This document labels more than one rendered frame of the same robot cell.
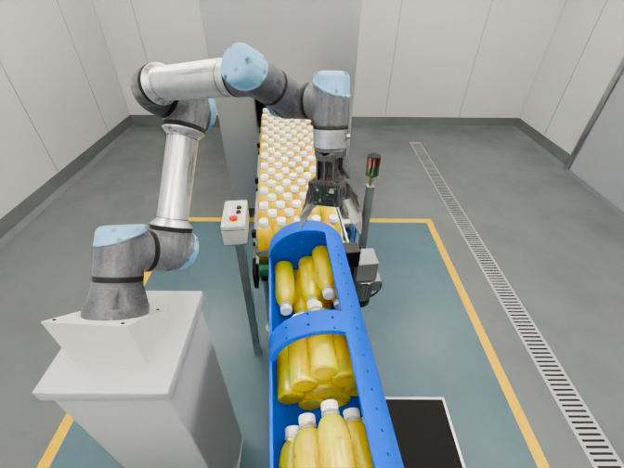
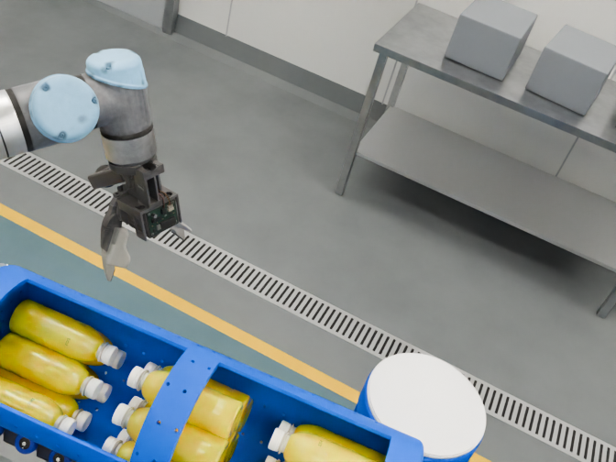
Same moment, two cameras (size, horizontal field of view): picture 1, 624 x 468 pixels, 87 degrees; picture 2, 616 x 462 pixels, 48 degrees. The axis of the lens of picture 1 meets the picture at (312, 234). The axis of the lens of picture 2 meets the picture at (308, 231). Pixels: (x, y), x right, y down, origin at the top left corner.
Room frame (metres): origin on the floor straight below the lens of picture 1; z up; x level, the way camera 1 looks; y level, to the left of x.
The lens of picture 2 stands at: (0.20, 0.68, 2.26)
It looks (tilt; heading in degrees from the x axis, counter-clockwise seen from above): 39 degrees down; 285
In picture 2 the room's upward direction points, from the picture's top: 17 degrees clockwise
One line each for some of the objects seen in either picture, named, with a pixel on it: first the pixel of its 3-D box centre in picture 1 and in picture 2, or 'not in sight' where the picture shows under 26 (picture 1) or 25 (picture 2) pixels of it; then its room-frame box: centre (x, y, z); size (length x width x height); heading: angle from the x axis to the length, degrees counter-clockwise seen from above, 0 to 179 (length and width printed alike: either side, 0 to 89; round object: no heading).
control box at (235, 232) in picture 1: (236, 221); not in sight; (1.18, 0.34, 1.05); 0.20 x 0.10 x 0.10; 6
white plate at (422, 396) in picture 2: not in sight; (426, 402); (0.11, -0.41, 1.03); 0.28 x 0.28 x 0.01
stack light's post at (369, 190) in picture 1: (359, 265); not in sight; (1.42, -0.29, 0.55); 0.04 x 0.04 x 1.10; 6
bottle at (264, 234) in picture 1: (265, 240); not in sight; (1.11, 0.20, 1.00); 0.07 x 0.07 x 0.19
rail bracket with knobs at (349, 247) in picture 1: (349, 255); not in sight; (1.07, -0.17, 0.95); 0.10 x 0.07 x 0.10; 96
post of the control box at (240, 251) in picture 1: (249, 302); not in sight; (1.18, 0.34, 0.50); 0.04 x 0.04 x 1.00; 6
